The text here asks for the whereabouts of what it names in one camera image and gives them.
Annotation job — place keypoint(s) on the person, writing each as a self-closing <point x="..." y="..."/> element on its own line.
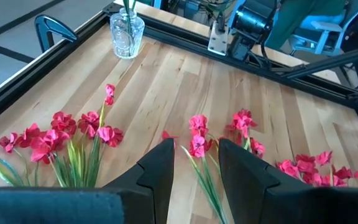
<point x="291" y="18"/>

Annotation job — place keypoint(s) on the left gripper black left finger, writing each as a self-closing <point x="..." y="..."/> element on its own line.
<point x="154" y="186"/>

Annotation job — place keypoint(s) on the red artificial flower bunch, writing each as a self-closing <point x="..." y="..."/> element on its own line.
<point x="197" y="124"/>
<point x="61" y="123"/>
<point x="306" y="166"/>

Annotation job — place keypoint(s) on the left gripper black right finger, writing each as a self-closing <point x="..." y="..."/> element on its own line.
<point x="247" y="193"/>

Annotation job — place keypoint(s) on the black aluminium table frame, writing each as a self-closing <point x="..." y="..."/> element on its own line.
<point x="172" y="31"/>

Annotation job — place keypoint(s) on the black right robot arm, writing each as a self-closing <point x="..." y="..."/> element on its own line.
<point x="250" y="21"/>

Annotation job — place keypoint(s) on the grey blue chair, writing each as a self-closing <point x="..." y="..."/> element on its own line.
<point x="319" y="34"/>

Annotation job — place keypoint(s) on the clear cut glass vase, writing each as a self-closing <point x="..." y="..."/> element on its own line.
<point x="126" y="40"/>

